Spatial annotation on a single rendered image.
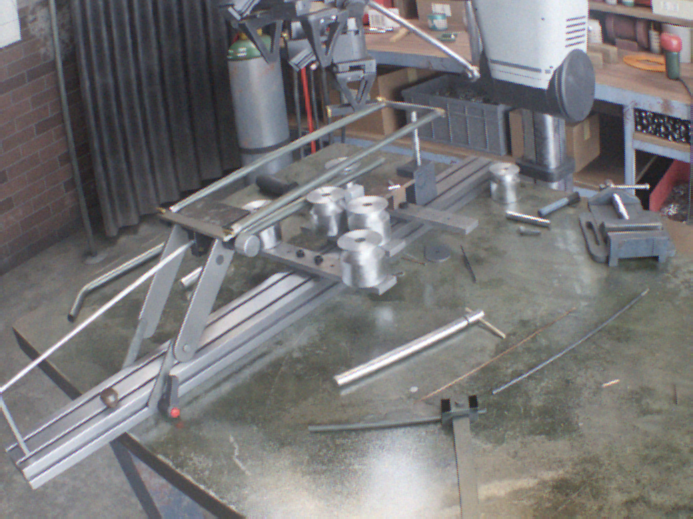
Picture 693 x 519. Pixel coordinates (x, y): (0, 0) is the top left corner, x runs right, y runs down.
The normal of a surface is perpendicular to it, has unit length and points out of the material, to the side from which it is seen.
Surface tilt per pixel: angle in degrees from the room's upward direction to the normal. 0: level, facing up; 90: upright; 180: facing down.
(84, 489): 0
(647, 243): 90
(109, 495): 0
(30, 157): 90
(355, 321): 0
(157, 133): 89
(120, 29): 89
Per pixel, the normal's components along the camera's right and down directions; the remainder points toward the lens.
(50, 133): 0.76, 0.22
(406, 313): -0.11, -0.89
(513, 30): -0.72, 0.38
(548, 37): -0.21, 0.54
